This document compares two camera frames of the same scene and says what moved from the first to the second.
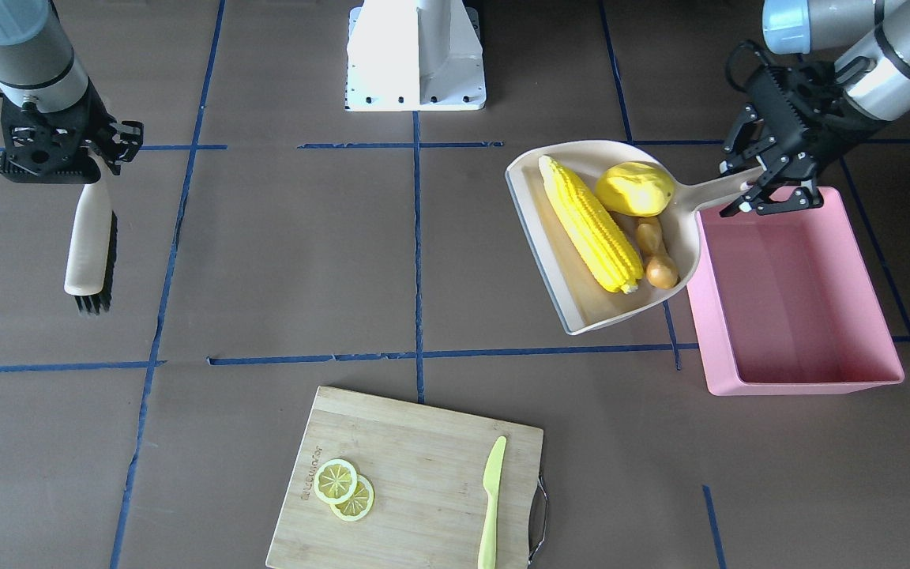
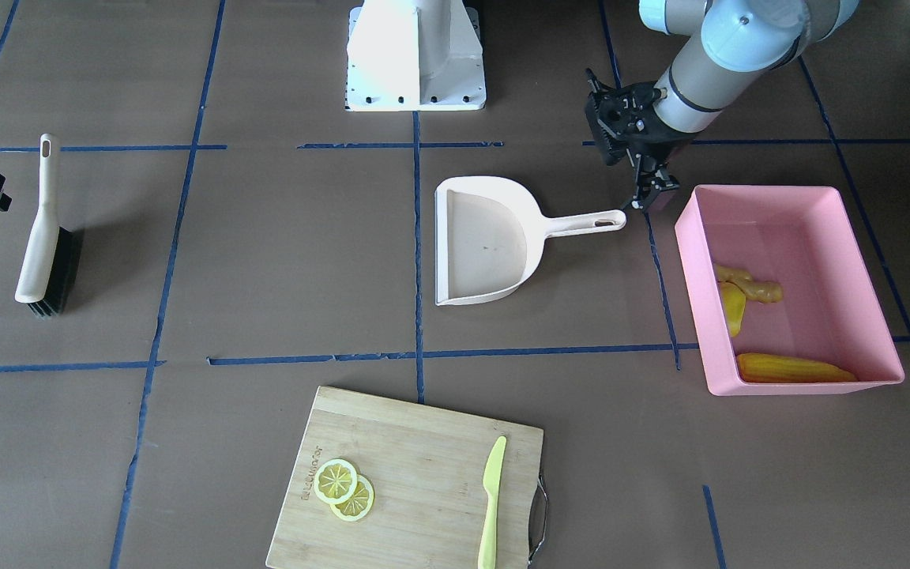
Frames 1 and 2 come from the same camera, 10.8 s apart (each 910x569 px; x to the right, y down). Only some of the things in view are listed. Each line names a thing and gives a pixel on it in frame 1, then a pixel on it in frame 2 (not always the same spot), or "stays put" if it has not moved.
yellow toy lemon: [635, 189] -> [733, 297]
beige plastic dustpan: [614, 232] -> [490, 234]
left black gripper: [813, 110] -> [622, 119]
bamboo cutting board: [425, 467] stays put
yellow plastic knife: [491, 483] stays put
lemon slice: [335, 481] stays put
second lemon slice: [359, 505] stays put
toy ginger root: [661, 269] -> [753, 289]
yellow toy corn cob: [607, 252] -> [771, 368]
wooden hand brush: [91, 255] -> [48, 270]
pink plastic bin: [783, 305] stays put
